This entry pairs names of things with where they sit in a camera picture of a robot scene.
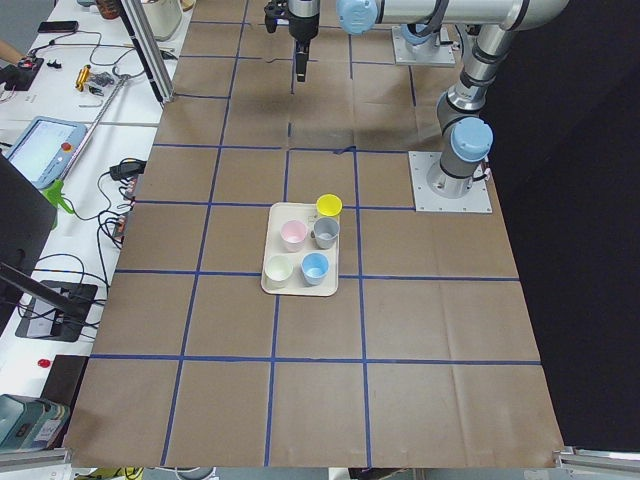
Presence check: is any yellow cup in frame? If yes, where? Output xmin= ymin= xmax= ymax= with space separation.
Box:
xmin=315 ymin=193 xmax=343 ymax=217

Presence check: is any cream plastic tray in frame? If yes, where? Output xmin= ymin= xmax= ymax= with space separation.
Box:
xmin=261 ymin=202 xmax=339 ymax=297

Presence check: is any pale green cup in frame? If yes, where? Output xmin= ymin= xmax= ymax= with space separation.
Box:
xmin=264 ymin=255 xmax=294 ymax=290

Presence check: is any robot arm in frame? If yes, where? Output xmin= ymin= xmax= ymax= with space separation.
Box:
xmin=336 ymin=0 xmax=567 ymax=199
xmin=400 ymin=24 xmax=452 ymax=48

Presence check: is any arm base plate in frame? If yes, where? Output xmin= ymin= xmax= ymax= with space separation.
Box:
xmin=392 ymin=25 xmax=456 ymax=68
xmin=408 ymin=151 xmax=492 ymax=214

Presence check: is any grey cup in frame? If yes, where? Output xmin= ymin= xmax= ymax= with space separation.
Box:
xmin=313 ymin=217 xmax=340 ymax=250

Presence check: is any blue cup on tray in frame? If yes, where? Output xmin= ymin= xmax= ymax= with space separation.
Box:
xmin=300 ymin=252 xmax=330 ymax=286

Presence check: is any aluminium frame post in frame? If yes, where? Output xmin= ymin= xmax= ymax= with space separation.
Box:
xmin=119 ymin=0 xmax=173 ymax=105

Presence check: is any blue teach pendant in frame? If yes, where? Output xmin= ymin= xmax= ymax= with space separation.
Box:
xmin=6 ymin=116 xmax=87 ymax=190

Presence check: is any black power adapter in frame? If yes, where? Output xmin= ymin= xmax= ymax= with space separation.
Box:
xmin=109 ymin=159 xmax=147 ymax=181

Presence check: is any black monitor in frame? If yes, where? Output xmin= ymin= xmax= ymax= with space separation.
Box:
xmin=0 ymin=152 xmax=59 ymax=341

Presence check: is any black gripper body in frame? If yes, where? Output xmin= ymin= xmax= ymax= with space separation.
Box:
xmin=264 ymin=0 xmax=320 ymax=40

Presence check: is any yellow screwdriver tool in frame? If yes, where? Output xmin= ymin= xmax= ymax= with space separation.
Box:
xmin=75 ymin=65 xmax=91 ymax=92

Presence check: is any pink cup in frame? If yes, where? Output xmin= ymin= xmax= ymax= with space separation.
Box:
xmin=280 ymin=220 xmax=308 ymax=252

